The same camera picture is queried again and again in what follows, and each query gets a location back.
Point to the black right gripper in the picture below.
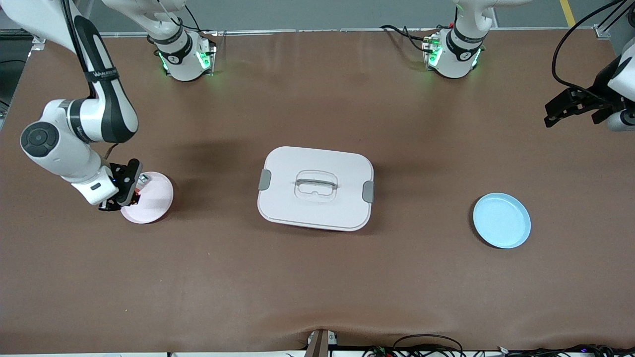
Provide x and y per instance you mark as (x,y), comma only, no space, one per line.
(119,174)

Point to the brown camera mount post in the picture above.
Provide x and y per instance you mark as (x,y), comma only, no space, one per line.
(317,344)

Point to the brown table mat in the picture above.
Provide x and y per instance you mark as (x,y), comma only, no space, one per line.
(317,277)

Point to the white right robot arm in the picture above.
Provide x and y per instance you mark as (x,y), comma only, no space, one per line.
(64,148)

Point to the white orange switch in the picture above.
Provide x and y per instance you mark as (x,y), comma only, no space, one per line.
(144,179)

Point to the aluminium frame profile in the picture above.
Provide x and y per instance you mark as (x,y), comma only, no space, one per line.
(603,30)
(38,44)

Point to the white lidded storage box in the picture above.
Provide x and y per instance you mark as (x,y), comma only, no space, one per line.
(317,208)

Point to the pink round plate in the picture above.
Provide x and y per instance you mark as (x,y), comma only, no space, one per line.
(154,206)

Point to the light blue round plate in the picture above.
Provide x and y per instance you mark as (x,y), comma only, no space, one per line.
(501,223)

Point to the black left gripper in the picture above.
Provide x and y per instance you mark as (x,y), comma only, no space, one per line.
(600,99)

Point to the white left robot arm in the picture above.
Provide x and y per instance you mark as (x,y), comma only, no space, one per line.
(456,54)

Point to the black orange switch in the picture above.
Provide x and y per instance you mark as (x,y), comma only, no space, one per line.
(136,192)

